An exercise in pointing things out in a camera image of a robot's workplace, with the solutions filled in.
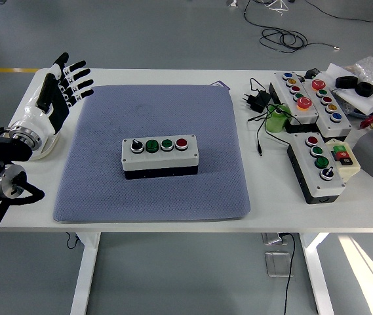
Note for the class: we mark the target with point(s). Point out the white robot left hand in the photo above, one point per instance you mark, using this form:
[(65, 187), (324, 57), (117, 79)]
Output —
[(38, 118)]

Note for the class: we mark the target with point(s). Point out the grey four-button control box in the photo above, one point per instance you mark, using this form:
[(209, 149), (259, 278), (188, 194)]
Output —
[(328, 187), (160, 160)]

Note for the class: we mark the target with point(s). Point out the grey five-button emergency-stop box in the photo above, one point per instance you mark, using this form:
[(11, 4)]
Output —
[(337, 126), (304, 113)]

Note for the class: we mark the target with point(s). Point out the white oval dish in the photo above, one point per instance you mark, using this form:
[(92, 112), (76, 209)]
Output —
[(47, 151)]

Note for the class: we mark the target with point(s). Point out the blue-grey textured mat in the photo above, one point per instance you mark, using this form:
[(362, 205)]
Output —
[(186, 105)]

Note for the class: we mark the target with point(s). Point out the white table leg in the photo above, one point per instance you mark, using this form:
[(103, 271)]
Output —
[(84, 279), (317, 279)]

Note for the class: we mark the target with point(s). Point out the purple card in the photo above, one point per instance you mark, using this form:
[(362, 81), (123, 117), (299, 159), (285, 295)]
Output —
[(223, 86)]

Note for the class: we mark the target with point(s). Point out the metal stand foot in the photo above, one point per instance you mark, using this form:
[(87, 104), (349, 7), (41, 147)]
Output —
[(232, 3)]

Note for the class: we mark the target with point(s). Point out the green plastic bottle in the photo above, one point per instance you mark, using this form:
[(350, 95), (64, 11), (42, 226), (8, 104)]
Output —
[(274, 123)]

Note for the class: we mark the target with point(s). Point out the small black adapter block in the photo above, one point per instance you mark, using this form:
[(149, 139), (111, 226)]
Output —
[(312, 73)]

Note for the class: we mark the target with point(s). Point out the metal floor socket plate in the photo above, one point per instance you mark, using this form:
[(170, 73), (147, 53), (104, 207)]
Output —
[(276, 264)]

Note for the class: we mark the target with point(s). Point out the red knob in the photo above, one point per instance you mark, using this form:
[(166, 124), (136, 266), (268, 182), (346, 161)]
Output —
[(368, 123)]

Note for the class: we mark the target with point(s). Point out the white foam sheet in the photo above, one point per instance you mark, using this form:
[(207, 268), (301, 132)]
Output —
[(369, 103)]

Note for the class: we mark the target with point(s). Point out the clear bubble wrap bag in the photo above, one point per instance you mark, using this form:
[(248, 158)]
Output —
[(369, 69)]

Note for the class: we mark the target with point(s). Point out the metal under-table bracket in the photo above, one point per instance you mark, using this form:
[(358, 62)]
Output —
[(271, 239)]

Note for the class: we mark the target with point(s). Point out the cream three-button switch box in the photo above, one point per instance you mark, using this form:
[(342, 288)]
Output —
[(351, 169)]

